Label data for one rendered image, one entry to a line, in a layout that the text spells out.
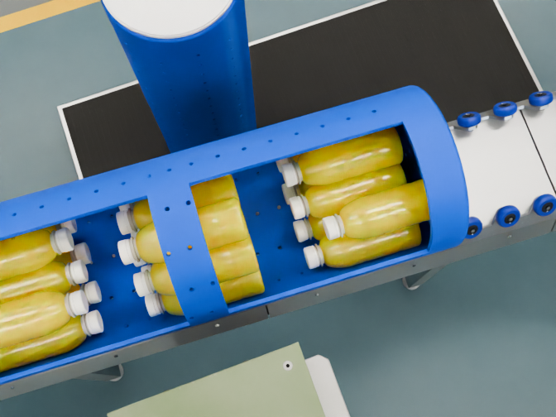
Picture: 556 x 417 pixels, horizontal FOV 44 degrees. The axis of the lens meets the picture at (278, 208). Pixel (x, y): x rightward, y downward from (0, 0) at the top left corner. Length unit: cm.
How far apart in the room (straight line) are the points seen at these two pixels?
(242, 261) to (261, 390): 25
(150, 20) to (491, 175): 72
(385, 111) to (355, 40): 128
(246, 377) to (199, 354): 129
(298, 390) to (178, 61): 76
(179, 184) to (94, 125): 128
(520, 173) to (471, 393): 102
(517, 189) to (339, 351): 100
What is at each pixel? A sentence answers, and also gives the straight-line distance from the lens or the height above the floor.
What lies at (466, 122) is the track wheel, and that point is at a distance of 139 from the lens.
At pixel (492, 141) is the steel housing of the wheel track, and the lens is 144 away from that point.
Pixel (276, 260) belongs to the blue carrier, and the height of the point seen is 97.
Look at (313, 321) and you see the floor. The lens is 223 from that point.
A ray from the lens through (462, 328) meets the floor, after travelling 230.
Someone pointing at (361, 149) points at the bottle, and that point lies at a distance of 115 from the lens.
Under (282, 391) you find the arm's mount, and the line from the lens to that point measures 95.
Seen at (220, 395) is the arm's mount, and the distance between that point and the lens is 95.
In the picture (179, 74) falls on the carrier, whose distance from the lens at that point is 150.
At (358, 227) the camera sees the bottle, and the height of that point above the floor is 112.
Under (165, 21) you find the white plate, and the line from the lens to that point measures 139.
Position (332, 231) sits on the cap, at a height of 112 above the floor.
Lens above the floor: 222
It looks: 75 degrees down
